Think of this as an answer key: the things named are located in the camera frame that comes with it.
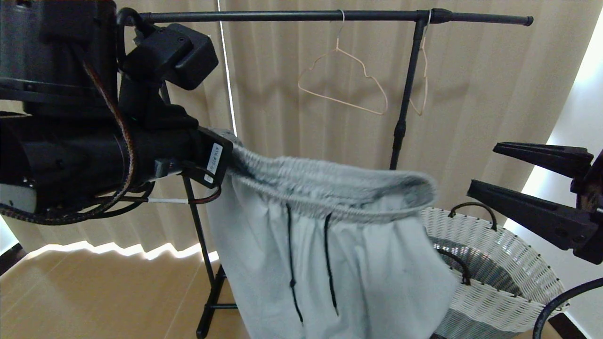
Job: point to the beige curtain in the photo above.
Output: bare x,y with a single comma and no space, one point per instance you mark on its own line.
292,141

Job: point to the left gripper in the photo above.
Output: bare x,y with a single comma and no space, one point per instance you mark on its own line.
70,155

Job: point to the white laundry basket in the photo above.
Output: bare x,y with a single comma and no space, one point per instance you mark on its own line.
494,301

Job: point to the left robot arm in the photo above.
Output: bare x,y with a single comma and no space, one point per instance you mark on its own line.
47,47

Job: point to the pink clothes hanger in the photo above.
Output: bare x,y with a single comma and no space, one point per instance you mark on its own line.
337,46
425,75

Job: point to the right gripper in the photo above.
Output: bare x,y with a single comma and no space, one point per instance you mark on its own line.
596,212

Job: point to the pale grey shorts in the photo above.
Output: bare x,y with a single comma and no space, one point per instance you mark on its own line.
377,273

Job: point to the black clothes rack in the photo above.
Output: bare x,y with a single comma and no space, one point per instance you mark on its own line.
282,16

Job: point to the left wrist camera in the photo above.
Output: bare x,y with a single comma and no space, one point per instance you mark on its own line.
174,52

